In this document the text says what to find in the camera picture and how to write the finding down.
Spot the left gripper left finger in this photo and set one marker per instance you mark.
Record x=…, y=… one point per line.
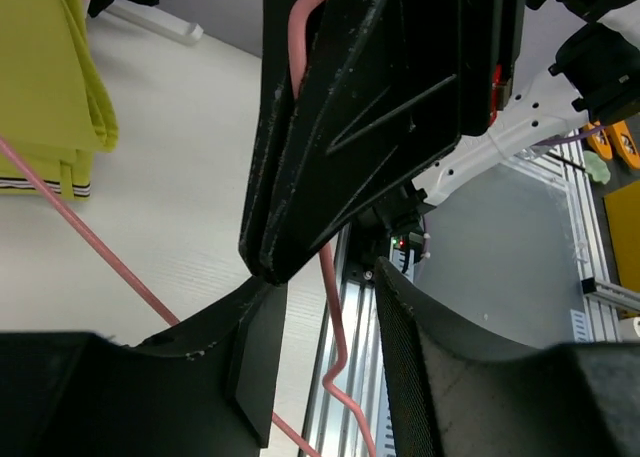
x=204, y=387

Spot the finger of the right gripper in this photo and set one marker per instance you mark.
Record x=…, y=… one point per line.
x=286, y=216
x=394, y=99

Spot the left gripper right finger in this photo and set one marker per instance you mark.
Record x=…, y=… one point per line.
x=458, y=389

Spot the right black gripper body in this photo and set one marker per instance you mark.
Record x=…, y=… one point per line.
x=490, y=38

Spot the pink wire hanger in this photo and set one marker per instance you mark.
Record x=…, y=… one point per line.
x=150, y=297

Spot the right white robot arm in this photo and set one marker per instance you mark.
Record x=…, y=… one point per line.
x=578, y=63

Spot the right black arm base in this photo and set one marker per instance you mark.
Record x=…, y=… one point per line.
x=405, y=246

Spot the yellow-green trousers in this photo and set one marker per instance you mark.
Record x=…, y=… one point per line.
x=56, y=112

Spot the orange yellow tools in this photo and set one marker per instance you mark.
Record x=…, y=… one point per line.
x=606, y=143

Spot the yellow black floor mat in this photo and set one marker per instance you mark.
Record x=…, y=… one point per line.
x=622, y=210

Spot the aluminium mounting rail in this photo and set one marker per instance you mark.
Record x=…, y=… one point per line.
x=329, y=427

